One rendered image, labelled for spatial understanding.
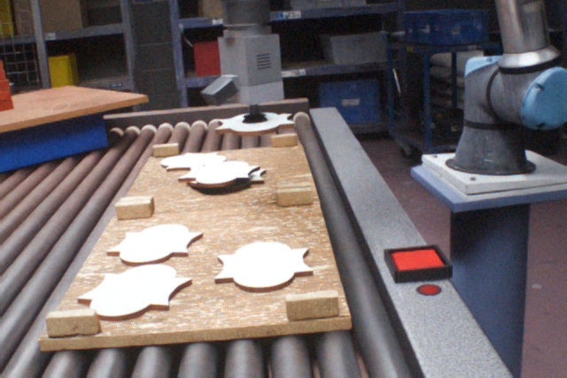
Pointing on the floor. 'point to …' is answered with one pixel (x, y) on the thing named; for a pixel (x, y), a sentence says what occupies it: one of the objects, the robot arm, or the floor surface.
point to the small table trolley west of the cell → (429, 143)
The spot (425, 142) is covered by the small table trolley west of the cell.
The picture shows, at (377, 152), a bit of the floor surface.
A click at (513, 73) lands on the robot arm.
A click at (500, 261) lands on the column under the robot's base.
